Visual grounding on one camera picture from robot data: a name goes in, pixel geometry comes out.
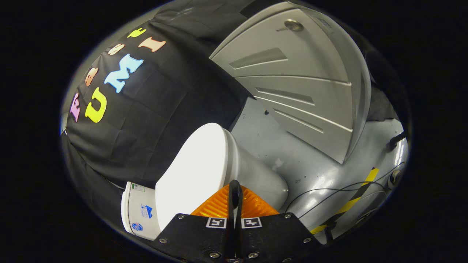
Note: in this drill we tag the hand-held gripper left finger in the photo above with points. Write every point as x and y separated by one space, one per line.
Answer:
197 237

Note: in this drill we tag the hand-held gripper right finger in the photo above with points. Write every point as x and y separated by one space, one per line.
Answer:
274 237

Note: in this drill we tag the white toilet lid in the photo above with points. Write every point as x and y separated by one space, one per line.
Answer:
197 171

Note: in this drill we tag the white toilet body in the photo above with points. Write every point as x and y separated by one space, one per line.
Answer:
257 177

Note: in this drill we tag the yellow black striped floor tape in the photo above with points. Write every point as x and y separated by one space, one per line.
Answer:
353 199

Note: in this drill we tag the black backdrop cloth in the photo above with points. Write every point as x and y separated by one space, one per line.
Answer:
157 120

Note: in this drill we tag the grey cabinet with white top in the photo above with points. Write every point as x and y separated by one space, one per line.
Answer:
292 84

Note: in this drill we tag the black stand foot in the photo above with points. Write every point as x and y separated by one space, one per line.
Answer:
395 140

